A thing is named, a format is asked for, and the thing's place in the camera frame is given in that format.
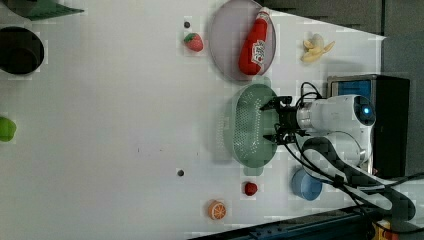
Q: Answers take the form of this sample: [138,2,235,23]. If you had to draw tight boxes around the red ketchup bottle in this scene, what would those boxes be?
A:
[238,7,270,75]

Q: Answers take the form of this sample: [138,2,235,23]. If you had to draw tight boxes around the blue crate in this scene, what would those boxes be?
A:
[190,206,382,240]

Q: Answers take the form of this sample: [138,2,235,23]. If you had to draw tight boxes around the grey round plate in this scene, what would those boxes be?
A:
[208,0,276,81]

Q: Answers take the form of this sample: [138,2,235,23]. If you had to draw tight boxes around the red tomato toy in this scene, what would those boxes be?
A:
[244,182,258,196]

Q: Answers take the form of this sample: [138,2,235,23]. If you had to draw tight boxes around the black toaster oven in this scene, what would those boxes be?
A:
[327,74,410,179]

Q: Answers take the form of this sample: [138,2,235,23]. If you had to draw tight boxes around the small black cylinder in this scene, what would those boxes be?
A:
[1,0,83,21]

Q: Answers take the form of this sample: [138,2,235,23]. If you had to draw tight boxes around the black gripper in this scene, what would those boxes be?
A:
[260,96,306,145]

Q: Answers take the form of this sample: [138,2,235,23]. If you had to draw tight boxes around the orange slice toy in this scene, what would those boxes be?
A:
[208,200,227,220]

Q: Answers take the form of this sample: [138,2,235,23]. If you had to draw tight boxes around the red strawberry toy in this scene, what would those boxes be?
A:
[184,33,204,52]

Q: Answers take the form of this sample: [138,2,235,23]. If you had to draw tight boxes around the large black cylinder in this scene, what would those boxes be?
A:
[0,27,44,75]

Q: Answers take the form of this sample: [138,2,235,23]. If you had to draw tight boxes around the blue bowl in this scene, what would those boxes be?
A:
[291,168,322,201]

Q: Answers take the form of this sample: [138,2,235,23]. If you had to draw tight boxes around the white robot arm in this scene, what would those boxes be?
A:
[261,95,423,227]

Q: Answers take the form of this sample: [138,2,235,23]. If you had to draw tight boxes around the peeled banana toy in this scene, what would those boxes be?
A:
[301,34,335,63]

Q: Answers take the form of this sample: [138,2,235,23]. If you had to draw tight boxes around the green strainer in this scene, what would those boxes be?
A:
[218,77,278,176]

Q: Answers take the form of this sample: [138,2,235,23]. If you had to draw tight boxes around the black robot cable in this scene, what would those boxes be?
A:
[283,81,424,234]

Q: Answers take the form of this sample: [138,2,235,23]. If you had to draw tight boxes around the green apple toy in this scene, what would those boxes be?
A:
[0,117,17,142]

